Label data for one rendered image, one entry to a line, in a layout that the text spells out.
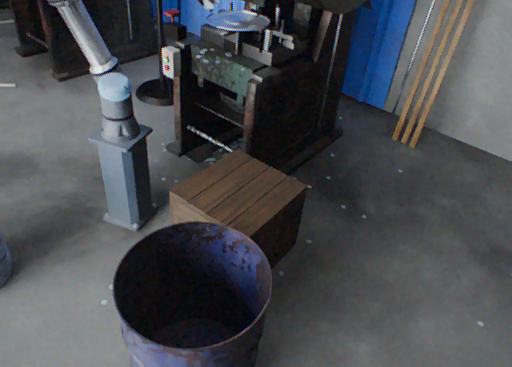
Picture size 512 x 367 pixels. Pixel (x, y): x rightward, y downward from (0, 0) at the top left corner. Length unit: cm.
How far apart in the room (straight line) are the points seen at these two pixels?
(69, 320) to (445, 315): 144
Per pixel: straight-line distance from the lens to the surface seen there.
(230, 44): 200
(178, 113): 226
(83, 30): 170
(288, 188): 165
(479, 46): 289
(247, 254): 129
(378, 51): 305
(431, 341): 180
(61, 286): 183
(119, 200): 190
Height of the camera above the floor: 139
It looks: 37 degrees down
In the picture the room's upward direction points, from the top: 6 degrees clockwise
